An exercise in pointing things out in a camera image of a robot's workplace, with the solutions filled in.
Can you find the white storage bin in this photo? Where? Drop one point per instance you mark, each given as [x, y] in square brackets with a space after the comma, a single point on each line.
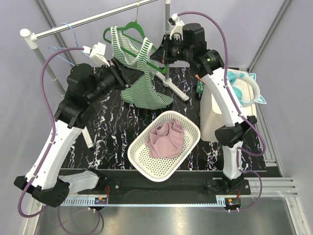
[210, 116]

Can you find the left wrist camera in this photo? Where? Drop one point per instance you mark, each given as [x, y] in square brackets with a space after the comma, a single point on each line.
[97, 54]

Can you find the teal cat ear headphones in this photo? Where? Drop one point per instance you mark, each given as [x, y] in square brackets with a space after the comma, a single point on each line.
[245, 87]

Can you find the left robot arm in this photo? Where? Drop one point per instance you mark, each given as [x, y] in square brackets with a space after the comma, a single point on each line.
[86, 85]

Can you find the light blue wire hanger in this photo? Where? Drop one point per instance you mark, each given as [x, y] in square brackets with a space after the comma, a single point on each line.
[53, 49]

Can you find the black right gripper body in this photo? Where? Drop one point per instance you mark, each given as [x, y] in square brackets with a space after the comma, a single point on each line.
[173, 50]

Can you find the pink tank top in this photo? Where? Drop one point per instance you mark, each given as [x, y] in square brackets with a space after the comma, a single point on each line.
[167, 140]

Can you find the black marble pattern mat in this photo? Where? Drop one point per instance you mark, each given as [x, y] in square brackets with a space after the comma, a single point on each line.
[63, 137]

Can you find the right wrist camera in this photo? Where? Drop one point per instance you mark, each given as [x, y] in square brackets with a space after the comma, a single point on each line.
[176, 33]

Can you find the white perforated plastic basket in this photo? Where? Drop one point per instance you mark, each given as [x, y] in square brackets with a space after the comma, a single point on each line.
[160, 169]

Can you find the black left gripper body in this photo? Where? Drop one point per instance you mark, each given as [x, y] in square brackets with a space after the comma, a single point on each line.
[120, 78]

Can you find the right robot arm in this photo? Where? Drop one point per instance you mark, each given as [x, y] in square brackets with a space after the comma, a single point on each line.
[187, 43]

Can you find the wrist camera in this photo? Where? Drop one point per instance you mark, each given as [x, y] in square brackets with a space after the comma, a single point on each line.
[176, 33]
[97, 54]

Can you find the green circuit board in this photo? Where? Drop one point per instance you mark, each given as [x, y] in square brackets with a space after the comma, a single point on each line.
[200, 87]

